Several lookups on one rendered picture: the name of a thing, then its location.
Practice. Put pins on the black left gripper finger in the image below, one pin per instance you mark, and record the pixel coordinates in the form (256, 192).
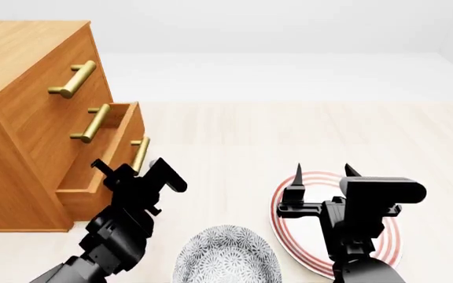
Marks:
(101, 167)
(154, 162)

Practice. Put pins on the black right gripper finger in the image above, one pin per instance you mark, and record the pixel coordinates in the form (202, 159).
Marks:
(296, 191)
(352, 171)

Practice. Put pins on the wooden drawer pulled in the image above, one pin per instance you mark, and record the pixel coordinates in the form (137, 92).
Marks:
(81, 203)

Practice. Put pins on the white plate with red rings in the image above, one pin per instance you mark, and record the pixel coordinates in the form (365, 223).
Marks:
(297, 236)

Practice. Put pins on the grey floral patterned plate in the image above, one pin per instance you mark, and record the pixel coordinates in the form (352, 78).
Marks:
(226, 256)

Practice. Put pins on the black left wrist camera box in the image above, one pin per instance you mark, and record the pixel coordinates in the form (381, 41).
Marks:
(169, 177)

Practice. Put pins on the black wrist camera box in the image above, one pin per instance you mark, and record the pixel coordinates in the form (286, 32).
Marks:
(384, 188)
(169, 177)

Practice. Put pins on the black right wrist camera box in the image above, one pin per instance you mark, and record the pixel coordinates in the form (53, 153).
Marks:
(384, 188)

